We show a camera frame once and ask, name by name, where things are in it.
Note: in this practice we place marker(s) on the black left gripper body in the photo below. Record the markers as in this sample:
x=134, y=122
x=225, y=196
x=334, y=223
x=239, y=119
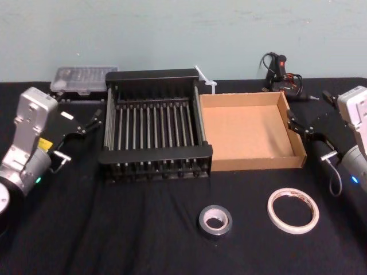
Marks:
x=64, y=126

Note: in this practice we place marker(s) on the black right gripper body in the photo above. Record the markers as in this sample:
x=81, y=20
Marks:
x=329, y=129

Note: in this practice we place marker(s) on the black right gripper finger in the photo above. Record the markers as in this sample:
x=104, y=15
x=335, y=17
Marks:
x=331, y=98
x=301, y=127

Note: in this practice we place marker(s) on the roll of white tape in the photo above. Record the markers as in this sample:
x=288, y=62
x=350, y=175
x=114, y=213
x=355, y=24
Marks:
x=271, y=212

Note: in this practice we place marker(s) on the roll of silver tape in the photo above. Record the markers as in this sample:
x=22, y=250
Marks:
x=206, y=230

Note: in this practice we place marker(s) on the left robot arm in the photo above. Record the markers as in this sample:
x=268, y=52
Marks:
x=28, y=120

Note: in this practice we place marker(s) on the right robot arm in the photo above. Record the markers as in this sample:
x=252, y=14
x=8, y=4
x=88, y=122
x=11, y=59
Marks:
x=355, y=109

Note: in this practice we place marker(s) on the clear plastic case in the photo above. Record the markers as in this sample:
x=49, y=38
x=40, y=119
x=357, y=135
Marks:
x=83, y=77

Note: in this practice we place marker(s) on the shallow brown cardboard tray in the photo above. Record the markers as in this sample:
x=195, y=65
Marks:
x=243, y=129

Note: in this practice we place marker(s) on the black rack with steel bars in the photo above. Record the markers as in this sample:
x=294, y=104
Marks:
x=155, y=156

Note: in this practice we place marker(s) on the black table cloth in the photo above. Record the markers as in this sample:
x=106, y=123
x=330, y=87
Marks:
x=143, y=229

